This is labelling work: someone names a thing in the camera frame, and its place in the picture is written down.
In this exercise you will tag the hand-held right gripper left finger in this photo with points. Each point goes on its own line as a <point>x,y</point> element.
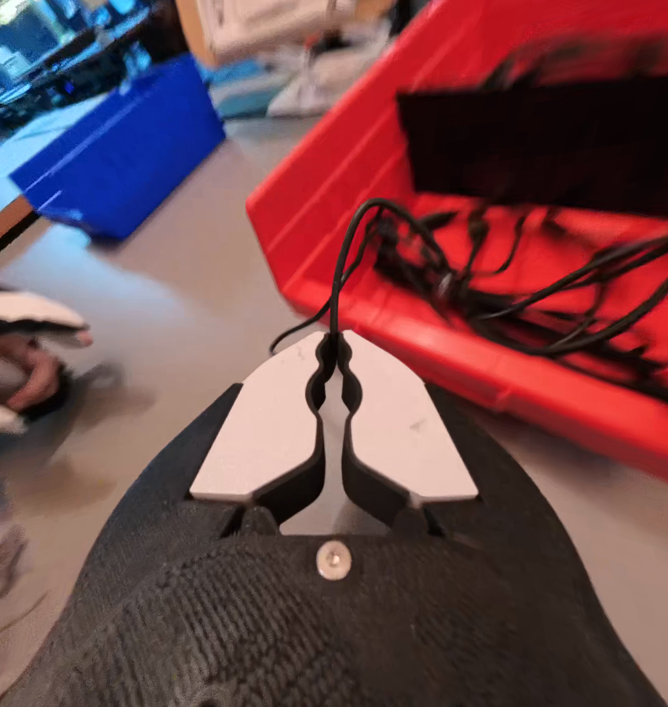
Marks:
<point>256,436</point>

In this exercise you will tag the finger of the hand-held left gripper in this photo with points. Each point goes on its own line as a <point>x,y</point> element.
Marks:
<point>30,309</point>

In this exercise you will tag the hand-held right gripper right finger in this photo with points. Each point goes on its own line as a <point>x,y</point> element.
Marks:
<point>405,442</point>

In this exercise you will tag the blue plastic bin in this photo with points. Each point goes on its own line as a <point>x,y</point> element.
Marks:
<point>135,160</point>

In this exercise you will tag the red plastic bin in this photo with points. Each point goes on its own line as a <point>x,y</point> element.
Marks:
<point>367,138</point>

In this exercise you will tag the grey desk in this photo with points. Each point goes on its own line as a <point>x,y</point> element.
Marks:
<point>173,287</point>

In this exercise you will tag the person's left hand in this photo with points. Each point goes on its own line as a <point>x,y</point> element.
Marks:
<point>35,375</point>

